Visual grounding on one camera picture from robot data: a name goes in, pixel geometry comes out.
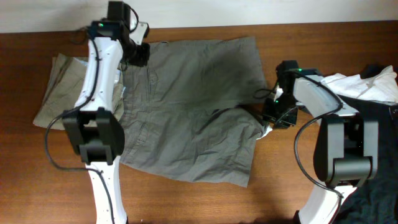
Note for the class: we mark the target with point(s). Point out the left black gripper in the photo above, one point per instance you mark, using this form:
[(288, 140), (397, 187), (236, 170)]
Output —
[(142, 59)]

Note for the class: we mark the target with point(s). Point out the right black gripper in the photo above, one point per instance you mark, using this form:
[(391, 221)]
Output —
[(278, 122)]

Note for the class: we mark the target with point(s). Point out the beige shorts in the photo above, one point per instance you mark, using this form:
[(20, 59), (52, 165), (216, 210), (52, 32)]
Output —
[(63, 89)]

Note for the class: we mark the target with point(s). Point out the grey cargo shorts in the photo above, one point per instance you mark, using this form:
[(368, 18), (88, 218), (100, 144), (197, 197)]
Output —
[(188, 113)]

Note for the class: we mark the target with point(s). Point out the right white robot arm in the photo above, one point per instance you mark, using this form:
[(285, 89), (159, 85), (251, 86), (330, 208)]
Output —
[(346, 150)]

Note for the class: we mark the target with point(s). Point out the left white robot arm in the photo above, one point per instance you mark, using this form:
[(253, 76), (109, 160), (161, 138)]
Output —
[(92, 128)]

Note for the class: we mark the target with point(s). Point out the white shirt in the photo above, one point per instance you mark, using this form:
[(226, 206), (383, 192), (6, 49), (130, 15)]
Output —
[(382, 87)]

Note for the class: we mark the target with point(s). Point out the black garment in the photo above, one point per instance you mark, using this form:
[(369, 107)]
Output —
[(376, 200)]

